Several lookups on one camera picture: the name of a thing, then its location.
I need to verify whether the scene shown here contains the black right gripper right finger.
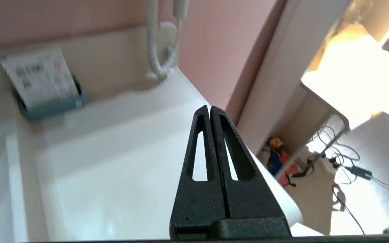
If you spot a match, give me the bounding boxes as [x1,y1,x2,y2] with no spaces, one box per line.
[211,106,292,238]

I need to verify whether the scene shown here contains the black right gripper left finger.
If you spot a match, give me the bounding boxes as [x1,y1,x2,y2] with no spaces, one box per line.
[170,105,229,241]

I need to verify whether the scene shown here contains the red blue orange items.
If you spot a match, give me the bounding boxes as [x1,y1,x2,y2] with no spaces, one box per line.
[259,137,300,188]

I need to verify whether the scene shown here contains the white power strip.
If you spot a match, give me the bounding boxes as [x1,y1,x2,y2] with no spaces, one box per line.
[318,152,340,174]

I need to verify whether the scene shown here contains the blue black power adapter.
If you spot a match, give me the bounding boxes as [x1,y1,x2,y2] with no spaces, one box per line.
[345,165,373,179]

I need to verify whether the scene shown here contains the white desk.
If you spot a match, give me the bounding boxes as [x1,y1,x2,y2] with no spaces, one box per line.
[301,24,389,130]

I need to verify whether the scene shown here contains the dark blue soap tray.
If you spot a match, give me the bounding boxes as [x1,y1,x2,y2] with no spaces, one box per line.
[14,76,87,121]

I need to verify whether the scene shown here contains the white printed sachet packet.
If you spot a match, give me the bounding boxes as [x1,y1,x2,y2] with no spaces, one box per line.
[0,47,80,112]

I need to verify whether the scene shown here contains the black floor cables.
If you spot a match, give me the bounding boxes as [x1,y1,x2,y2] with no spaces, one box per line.
[313,118,367,237]

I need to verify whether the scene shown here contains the grey coiled cord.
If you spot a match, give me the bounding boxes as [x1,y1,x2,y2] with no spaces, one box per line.
[146,0,190,81]

